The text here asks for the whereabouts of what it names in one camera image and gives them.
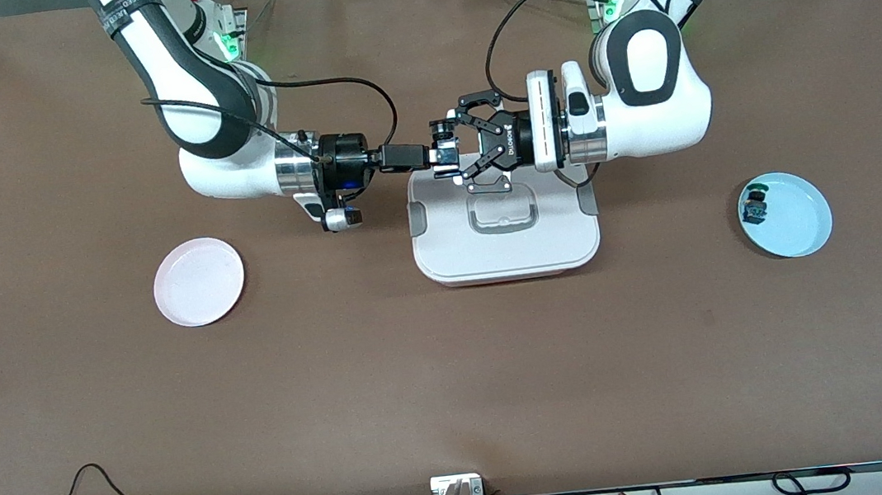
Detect light blue round plate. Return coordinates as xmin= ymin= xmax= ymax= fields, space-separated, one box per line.
xmin=734 ymin=166 xmax=837 ymax=263

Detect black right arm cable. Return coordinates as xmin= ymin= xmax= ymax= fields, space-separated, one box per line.
xmin=140 ymin=68 xmax=403 ymax=182

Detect green push-button switch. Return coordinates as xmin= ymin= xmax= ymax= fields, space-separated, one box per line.
xmin=738 ymin=181 xmax=771 ymax=226

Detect small white electronic box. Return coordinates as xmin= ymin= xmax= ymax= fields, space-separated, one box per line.
xmin=429 ymin=472 xmax=485 ymax=495

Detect pink round plate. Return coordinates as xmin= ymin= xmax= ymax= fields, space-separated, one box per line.
xmin=149 ymin=234 xmax=251 ymax=331

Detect black coiled cable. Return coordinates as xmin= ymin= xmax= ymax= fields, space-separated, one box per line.
xmin=770 ymin=465 xmax=853 ymax=495

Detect orange push-button switch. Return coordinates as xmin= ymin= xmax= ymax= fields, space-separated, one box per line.
xmin=427 ymin=117 xmax=465 ymax=180

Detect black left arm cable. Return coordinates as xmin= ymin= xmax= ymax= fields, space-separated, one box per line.
xmin=478 ymin=0 xmax=732 ymax=110

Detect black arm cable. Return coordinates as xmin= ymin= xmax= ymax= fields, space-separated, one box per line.
xmin=140 ymin=68 xmax=403 ymax=182
xmin=478 ymin=0 xmax=732 ymax=110

